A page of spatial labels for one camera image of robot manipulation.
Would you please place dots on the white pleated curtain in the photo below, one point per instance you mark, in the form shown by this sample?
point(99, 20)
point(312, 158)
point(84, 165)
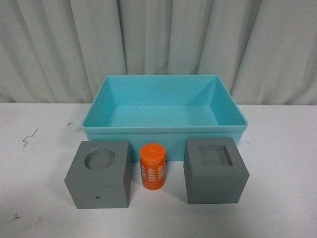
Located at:
point(59, 51)

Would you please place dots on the gray cube with round hole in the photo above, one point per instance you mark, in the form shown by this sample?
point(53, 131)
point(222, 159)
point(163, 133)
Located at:
point(100, 175)

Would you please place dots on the orange cylinder with white numbers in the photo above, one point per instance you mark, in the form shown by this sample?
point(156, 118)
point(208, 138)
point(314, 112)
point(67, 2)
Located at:
point(152, 164)

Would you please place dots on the light blue plastic box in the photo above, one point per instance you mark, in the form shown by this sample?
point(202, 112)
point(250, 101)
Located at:
point(164, 109)

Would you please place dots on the gray cube with square hole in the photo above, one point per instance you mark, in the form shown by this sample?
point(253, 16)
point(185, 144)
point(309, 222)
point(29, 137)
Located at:
point(214, 171)

